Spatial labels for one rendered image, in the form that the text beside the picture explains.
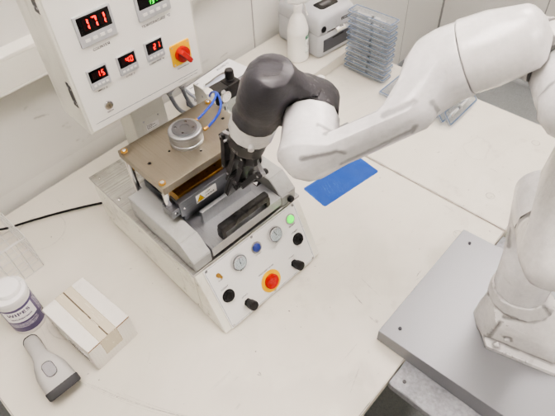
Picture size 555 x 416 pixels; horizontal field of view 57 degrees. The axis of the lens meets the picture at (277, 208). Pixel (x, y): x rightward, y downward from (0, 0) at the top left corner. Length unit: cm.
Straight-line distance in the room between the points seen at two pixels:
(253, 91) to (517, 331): 76
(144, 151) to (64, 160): 60
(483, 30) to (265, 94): 32
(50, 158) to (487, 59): 135
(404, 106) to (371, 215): 79
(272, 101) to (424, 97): 23
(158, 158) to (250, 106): 41
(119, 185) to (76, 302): 32
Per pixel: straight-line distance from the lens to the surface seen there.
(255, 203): 119
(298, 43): 198
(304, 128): 81
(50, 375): 130
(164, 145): 122
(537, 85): 81
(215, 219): 122
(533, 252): 98
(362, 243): 145
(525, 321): 121
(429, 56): 78
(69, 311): 134
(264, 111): 84
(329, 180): 160
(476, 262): 141
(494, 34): 77
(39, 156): 173
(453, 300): 133
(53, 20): 110
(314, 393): 123
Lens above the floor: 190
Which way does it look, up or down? 49 degrees down
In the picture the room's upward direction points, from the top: 3 degrees counter-clockwise
